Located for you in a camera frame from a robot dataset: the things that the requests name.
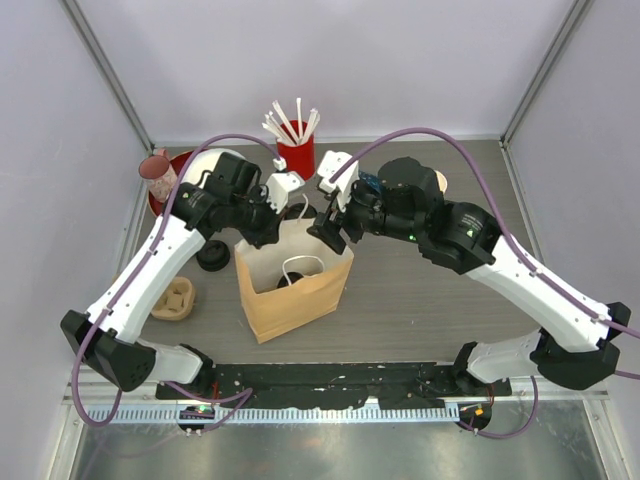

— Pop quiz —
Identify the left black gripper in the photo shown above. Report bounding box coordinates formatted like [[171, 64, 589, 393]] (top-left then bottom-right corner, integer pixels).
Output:
[[230, 186, 289, 250]]

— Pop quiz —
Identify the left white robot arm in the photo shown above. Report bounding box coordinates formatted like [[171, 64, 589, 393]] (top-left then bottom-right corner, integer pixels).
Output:
[[61, 149, 304, 399]]

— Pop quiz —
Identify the bundle of wrapped straws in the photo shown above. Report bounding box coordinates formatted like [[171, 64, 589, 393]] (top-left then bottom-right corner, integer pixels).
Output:
[[261, 97, 321, 147]]

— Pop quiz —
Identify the blue leaf-shaped dish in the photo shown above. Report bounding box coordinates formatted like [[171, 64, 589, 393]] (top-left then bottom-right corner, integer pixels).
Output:
[[359, 170, 381, 193]]

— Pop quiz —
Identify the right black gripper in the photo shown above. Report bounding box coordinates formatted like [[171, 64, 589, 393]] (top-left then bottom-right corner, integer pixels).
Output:
[[307, 178, 423, 255]]

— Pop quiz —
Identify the red cylindrical straw holder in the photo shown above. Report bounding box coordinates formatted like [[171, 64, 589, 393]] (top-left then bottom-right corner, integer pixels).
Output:
[[276, 135, 316, 180]]

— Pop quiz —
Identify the pink floral pitcher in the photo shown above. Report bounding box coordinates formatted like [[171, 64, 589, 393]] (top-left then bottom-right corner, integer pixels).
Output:
[[138, 149, 177, 199]]

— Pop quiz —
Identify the stack of paper cups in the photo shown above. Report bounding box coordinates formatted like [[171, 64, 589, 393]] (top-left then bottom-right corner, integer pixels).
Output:
[[435, 171, 448, 193]]

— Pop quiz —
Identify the red round plate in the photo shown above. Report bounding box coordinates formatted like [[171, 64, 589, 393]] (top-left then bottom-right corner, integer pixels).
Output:
[[147, 151, 193, 217]]

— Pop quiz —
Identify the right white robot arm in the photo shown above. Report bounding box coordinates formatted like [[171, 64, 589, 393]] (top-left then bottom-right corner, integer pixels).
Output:
[[307, 151, 631, 395]]

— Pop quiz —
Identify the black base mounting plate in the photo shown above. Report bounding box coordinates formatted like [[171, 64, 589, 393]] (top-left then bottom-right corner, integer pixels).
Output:
[[154, 360, 514, 411]]

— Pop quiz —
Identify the black lid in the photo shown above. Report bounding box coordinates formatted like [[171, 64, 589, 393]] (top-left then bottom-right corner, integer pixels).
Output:
[[276, 271, 305, 289]]

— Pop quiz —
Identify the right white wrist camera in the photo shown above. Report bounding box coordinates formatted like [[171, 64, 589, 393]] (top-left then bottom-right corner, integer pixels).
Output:
[[316, 151, 359, 212]]

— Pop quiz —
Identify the brown paper bag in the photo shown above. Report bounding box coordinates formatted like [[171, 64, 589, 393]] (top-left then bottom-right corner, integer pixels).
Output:
[[234, 200, 354, 344]]

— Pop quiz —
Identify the white paper plate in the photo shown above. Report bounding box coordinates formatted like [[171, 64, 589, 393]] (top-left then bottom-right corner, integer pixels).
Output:
[[181, 148, 245, 188]]

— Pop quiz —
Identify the stack of black lids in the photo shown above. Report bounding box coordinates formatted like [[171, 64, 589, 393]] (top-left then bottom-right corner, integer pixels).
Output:
[[196, 239, 231, 272]]

